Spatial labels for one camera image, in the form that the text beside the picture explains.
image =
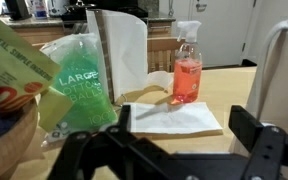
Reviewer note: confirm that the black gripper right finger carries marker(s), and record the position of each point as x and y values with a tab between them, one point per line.
244	123

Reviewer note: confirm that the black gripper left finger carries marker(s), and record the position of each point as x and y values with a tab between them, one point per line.
124	116

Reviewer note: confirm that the white canvas tote bag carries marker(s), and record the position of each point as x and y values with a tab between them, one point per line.
280	83

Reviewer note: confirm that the green cotton balls bag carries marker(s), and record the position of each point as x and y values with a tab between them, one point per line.
80	86

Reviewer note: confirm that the yellow-green snack bag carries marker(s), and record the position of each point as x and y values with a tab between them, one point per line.
14	66

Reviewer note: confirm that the white paper sheet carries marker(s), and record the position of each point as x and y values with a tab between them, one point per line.
177	120

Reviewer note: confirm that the orange spray bottle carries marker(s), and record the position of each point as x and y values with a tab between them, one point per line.
187	80

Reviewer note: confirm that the wooden slat-back chair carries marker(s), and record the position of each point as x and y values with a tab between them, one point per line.
160	53

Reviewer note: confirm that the white door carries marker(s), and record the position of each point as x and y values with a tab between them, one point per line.
224	33

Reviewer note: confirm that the wooden drawer cabinet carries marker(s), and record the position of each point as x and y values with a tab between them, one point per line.
160	28

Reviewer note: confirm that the black kitchen stove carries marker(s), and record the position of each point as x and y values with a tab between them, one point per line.
117	5

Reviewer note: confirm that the black cooking pot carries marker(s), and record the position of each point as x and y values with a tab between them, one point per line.
79	8

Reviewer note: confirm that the wooden bowl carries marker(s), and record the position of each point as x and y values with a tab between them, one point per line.
10	146

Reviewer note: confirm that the white kitchen appliance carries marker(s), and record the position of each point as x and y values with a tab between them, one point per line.
55	8

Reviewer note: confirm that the black coffee maker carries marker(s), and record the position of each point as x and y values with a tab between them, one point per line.
17	8

